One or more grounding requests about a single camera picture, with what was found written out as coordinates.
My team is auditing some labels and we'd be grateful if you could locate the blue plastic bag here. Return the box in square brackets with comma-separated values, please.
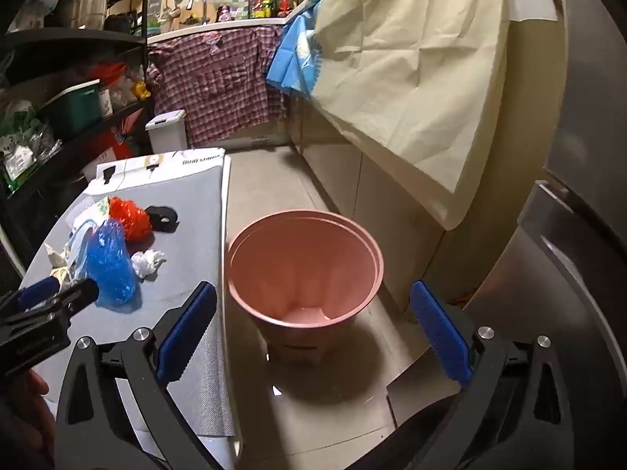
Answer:
[84, 219, 137, 310]

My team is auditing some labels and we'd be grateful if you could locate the white tissue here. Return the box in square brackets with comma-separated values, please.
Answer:
[131, 249, 167, 280]

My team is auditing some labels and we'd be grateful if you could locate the orange plastic bag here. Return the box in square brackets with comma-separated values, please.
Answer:
[109, 196, 153, 243]

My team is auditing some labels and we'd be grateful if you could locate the light blue face mask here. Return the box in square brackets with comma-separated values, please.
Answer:
[64, 220, 99, 286]

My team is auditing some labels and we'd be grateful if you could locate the white bag green print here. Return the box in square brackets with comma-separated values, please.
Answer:
[71, 197, 109, 232]

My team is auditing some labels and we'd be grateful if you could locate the pink plastic trash bucket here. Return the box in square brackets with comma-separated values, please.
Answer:
[225, 209, 385, 364]

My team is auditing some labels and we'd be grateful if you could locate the person's left hand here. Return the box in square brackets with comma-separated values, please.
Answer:
[1, 370, 55, 469]

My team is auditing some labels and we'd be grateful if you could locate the grey table cloth mat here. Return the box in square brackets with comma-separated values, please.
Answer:
[19, 168, 237, 439]

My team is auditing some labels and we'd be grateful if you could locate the white printed table cover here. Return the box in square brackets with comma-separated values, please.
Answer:
[85, 148, 225, 196]

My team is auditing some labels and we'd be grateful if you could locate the green white food package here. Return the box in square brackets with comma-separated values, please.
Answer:
[1, 105, 63, 193]

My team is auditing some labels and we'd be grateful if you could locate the green storage box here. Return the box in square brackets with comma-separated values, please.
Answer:
[38, 79, 102, 136]

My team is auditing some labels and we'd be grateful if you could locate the white lidded bin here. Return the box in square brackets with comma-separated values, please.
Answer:
[146, 109, 188, 154]

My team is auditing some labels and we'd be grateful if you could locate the black metal shelf rack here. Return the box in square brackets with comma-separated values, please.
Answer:
[0, 0, 154, 197]

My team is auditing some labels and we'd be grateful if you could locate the red plaid shirt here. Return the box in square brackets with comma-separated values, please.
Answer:
[148, 25, 287, 148]

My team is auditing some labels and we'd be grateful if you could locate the steel pot on shelf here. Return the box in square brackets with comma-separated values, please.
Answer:
[66, 0, 109, 30]

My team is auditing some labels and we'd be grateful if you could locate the blue patterned cloth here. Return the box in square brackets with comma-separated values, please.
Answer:
[266, 0, 322, 100]

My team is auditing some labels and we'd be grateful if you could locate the cream hanging cloth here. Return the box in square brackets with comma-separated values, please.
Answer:
[297, 0, 562, 230]

